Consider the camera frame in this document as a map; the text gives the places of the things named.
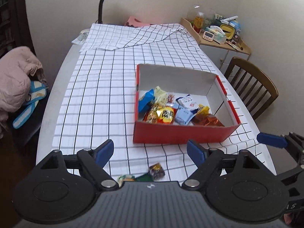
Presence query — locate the brown orange snack bag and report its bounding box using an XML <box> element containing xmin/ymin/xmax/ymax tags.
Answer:
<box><xmin>191</xmin><ymin>114</ymin><xmax>224</xmax><ymax>127</ymax></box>

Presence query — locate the yellow candy packet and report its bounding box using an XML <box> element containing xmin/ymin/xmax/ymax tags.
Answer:
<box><xmin>196</xmin><ymin>104</ymin><xmax>210</xmax><ymax>115</ymax></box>

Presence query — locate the red yellow chip bag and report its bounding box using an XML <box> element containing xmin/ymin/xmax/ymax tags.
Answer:
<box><xmin>143</xmin><ymin>104</ymin><xmax>177</xmax><ymax>124</ymax></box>

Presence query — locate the white red-seal packet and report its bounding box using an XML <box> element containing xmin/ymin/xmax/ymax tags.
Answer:
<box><xmin>176</xmin><ymin>94</ymin><xmax>198</xmax><ymax>112</ymax></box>

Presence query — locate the small pink clear candy packet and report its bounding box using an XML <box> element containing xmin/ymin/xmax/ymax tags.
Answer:
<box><xmin>167</xmin><ymin>93</ymin><xmax>175</xmax><ymax>104</ymax></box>

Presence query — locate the cream star snack packet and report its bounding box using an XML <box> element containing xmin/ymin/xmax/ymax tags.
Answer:
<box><xmin>154</xmin><ymin>86</ymin><xmax>167</xmax><ymax>106</ymax></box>

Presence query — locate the blue cookie packet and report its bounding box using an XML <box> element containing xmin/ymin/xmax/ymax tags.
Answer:
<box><xmin>138</xmin><ymin>89</ymin><xmax>155</xmax><ymax>113</ymax></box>

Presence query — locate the light blue small packet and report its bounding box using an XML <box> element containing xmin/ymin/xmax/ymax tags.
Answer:
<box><xmin>175</xmin><ymin>107</ymin><xmax>195</xmax><ymax>126</ymax></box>

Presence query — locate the person's hand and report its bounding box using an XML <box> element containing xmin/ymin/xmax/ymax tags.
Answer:
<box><xmin>283</xmin><ymin>213</ymin><xmax>294</xmax><ymax>225</ymax></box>

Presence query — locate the egg yolk pastry packet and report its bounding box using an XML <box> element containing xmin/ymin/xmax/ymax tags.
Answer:
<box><xmin>117</xmin><ymin>174</ymin><xmax>136</xmax><ymax>187</ymax></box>

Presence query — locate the dark brown wrapped cake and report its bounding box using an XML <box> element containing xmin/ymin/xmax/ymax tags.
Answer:
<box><xmin>148</xmin><ymin>163</ymin><xmax>165</xmax><ymax>180</ymax></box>

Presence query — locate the wooden chair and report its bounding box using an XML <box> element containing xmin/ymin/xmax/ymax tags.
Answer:
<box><xmin>224</xmin><ymin>57</ymin><xmax>279</xmax><ymax>120</ymax></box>

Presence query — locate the green snack bar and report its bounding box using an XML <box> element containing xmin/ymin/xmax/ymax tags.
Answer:
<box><xmin>135</xmin><ymin>173</ymin><xmax>154</xmax><ymax>182</ymax></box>

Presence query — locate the red cardboard box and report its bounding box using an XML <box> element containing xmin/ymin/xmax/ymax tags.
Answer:
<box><xmin>133</xmin><ymin>64</ymin><xmax>241</xmax><ymax>144</ymax></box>

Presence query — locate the black chair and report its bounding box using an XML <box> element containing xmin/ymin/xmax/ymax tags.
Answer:
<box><xmin>9</xmin><ymin>95</ymin><xmax>52</xmax><ymax>157</ymax></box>

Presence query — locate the blue white bag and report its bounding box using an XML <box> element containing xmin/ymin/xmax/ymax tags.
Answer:
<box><xmin>12</xmin><ymin>81</ymin><xmax>47</xmax><ymax>129</ymax></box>

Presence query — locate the wooden side cabinet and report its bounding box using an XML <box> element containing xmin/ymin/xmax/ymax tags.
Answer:
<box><xmin>180</xmin><ymin>18</ymin><xmax>251</xmax><ymax>74</ymax></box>

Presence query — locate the yellow box on cabinet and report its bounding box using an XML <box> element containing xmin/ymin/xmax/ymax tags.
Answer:
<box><xmin>220</xmin><ymin>24</ymin><xmax>235</xmax><ymax>40</ymax></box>

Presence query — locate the tissue pack on cabinet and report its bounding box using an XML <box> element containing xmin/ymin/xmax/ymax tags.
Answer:
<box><xmin>209</xmin><ymin>25</ymin><xmax>226</xmax><ymax>45</ymax></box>

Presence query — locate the pink puffer jacket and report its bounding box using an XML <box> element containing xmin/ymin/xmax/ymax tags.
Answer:
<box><xmin>1</xmin><ymin>46</ymin><xmax>47</xmax><ymax>129</ymax></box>

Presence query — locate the paper and glass on table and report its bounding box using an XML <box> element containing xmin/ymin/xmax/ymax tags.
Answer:
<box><xmin>72</xmin><ymin>29</ymin><xmax>90</xmax><ymax>45</ymax></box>

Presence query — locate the white digital timer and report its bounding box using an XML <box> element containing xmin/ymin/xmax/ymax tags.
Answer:
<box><xmin>203</xmin><ymin>31</ymin><xmax>214</xmax><ymax>42</ymax></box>

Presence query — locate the orange drink bottle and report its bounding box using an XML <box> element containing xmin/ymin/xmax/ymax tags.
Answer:
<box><xmin>193</xmin><ymin>12</ymin><xmax>205</xmax><ymax>33</ymax></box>

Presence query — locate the pink object behind tablecloth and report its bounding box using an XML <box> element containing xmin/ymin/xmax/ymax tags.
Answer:
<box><xmin>124</xmin><ymin>16</ymin><xmax>151</xmax><ymax>28</ymax></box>

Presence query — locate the dark bookshelf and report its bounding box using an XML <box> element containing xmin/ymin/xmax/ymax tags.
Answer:
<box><xmin>0</xmin><ymin>0</ymin><xmax>35</xmax><ymax>57</ymax></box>

